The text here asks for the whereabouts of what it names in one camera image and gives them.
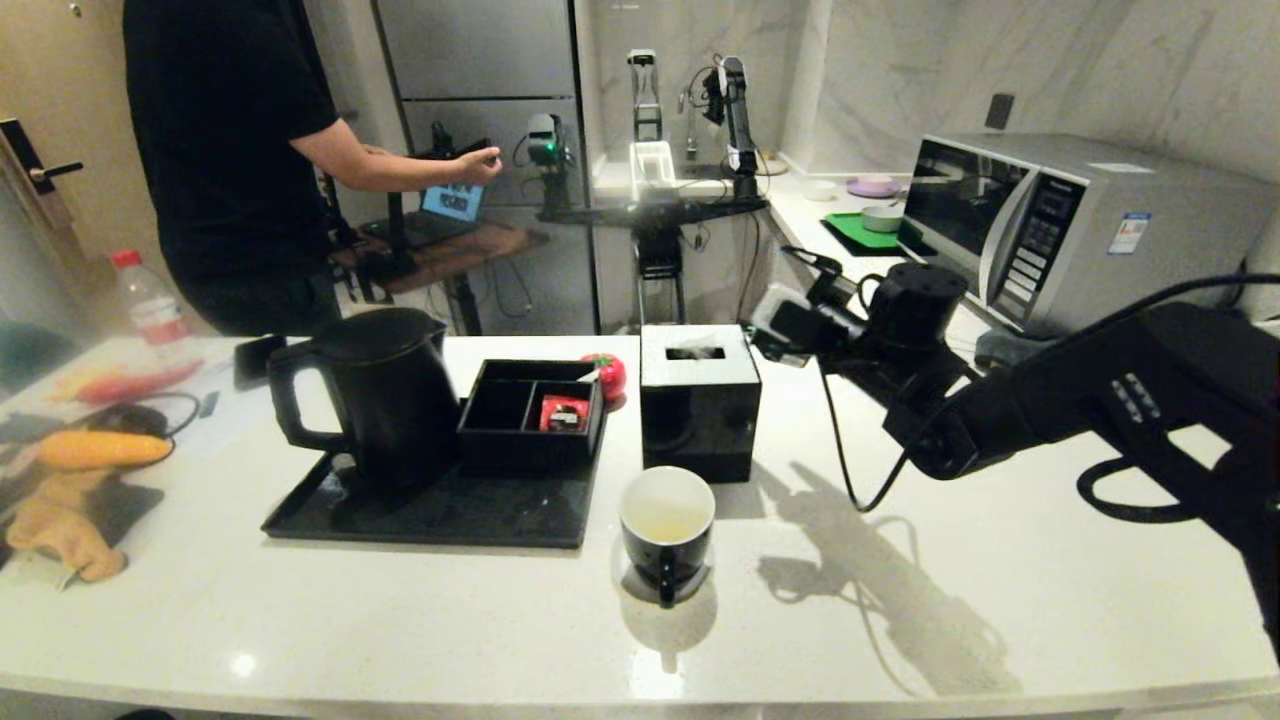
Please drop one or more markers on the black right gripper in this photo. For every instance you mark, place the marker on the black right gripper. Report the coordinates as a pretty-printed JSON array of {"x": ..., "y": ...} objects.
[{"x": 850, "y": 350}]

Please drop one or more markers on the black electric kettle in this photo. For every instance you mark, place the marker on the black electric kettle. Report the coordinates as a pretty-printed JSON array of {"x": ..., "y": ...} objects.
[{"x": 395, "y": 400}]

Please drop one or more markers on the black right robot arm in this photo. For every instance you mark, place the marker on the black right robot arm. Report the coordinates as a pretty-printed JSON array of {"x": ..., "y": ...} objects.
[{"x": 1100, "y": 400}]

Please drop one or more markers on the red tea packet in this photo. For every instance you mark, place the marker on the red tea packet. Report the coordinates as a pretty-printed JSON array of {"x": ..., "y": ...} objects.
[{"x": 555, "y": 415}]

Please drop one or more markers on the black tissue box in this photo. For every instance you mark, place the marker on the black tissue box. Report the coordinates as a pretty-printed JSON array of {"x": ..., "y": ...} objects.
[{"x": 700, "y": 420}]

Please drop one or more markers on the green tray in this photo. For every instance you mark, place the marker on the green tray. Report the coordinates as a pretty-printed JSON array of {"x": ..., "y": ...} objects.
[{"x": 850, "y": 230}]

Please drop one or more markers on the grey bowl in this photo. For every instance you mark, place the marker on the grey bowl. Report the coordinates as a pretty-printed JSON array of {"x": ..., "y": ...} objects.
[{"x": 880, "y": 220}]

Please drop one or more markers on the small white bowl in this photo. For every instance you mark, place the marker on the small white bowl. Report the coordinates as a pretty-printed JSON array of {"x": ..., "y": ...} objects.
[{"x": 820, "y": 189}]

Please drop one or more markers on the red tomato kitchen timer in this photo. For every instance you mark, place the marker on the red tomato kitchen timer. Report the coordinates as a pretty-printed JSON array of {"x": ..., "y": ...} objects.
[{"x": 610, "y": 377}]

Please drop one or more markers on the purple plate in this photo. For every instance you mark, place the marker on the purple plate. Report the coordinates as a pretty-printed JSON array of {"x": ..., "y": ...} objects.
[{"x": 872, "y": 187}]

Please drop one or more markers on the dark grey cloth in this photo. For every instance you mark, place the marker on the dark grey cloth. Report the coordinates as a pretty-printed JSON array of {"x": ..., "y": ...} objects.
[
  {"x": 995, "y": 350},
  {"x": 125, "y": 505}
]

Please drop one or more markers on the black mug white inside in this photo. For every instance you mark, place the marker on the black mug white inside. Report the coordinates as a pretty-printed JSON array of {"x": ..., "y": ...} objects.
[{"x": 665, "y": 560}]

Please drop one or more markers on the chrome faucet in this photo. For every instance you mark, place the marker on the chrome faucet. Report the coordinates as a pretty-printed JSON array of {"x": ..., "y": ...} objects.
[{"x": 690, "y": 130}]

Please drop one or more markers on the black compartment organizer box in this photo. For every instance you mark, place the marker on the black compartment organizer box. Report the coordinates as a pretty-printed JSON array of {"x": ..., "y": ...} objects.
[{"x": 500, "y": 410}]

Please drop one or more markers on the wooden desk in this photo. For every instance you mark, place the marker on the wooden desk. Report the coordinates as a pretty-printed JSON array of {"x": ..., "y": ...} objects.
[{"x": 470, "y": 255}]

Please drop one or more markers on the open laptop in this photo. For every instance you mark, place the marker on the open laptop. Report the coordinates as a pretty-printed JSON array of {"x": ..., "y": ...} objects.
[{"x": 450, "y": 202}]

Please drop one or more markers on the black serving tray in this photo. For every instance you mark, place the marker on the black serving tray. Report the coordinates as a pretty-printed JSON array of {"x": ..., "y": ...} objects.
[{"x": 440, "y": 520}]

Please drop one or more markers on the silver microwave oven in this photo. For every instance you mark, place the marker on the silver microwave oven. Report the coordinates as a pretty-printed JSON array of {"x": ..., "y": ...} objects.
[{"x": 1150, "y": 230}]

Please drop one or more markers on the smartphone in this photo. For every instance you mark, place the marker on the smartphone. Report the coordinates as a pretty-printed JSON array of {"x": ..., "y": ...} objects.
[{"x": 258, "y": 362}]

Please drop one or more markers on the printed white paper sheet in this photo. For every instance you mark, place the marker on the printed white paper sheet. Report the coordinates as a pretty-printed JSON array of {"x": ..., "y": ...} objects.
[{"x": 222, "y": 382}]

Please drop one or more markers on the seated man black shirt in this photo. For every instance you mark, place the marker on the seated man black shirt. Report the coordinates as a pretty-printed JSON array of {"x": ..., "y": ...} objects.
[{"x": 230, "y": 150}]

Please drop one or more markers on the plastic water bottle red cap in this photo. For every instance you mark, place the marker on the plastic water bottle red cap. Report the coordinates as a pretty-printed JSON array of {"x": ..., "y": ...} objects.
[{"x": 155, "y": 310}]

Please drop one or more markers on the red elongated object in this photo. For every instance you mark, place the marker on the red elongated object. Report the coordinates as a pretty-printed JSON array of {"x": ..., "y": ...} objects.
[{"x": 130, "y": 385}]

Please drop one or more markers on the tan cloth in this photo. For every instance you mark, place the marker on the tan cloth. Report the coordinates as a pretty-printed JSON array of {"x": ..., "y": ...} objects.
[{"x": 60, "y": 525}]

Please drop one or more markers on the teal rounded chair back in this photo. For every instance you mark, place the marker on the teal rounded chair back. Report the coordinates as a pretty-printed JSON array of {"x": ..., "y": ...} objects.
[{"x": 30, "y": 352}]

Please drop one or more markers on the tan wooden door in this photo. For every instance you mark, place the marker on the tan wooden door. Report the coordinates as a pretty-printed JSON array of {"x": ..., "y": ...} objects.
[{"x": 60, "y": 80}]

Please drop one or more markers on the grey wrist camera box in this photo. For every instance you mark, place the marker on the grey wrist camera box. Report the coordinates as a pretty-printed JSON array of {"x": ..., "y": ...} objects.
[{"x": 795, "y": 322}]

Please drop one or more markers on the dark wall socket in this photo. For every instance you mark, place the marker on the dark wall socket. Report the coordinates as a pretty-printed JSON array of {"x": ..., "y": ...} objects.
[{"x": 998, "y": 112}]

